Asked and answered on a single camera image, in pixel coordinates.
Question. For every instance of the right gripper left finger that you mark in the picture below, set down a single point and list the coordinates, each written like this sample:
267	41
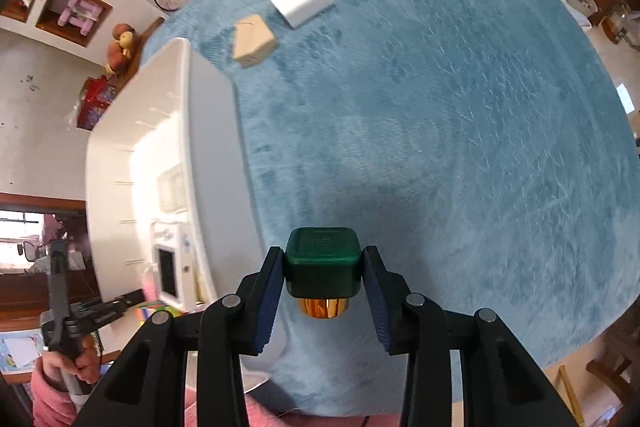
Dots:
237	324

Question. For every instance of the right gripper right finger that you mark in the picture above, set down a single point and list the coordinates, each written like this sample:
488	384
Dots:
408	323

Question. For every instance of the green bottle with gold cap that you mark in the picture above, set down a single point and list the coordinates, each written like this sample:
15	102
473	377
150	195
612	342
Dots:
322	270

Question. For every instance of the white plastic storage bin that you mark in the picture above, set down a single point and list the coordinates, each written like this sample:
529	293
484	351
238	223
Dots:
178	110

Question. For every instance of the pink sleeve forearm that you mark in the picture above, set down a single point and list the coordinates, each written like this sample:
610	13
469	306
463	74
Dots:
50	407

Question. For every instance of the left hand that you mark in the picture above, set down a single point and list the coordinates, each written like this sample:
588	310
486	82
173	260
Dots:
86	367

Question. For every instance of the multicolour puzzle cube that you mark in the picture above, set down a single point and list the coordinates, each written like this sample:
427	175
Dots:
146	310

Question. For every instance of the clear plastic box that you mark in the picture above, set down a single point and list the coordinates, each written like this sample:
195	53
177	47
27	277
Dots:
172	190

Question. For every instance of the wooden chair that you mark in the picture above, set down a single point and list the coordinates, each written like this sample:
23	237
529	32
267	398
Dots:
609	369

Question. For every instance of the red gift box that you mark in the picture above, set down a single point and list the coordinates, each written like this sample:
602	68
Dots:
96	96

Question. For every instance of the blue plush table cover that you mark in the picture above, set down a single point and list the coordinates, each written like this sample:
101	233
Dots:
479	144

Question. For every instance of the bowl of apples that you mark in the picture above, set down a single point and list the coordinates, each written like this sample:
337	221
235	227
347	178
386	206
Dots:
121	49

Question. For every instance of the beige angular box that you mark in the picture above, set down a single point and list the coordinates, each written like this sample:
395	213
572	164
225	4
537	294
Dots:
253	41

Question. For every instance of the pink dumbbells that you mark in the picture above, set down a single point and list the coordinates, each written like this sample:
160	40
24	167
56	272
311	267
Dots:
83	14

